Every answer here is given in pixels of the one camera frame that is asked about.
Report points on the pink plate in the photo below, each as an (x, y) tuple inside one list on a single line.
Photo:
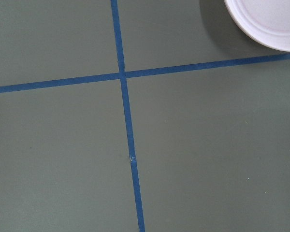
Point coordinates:
[(265, 21)]

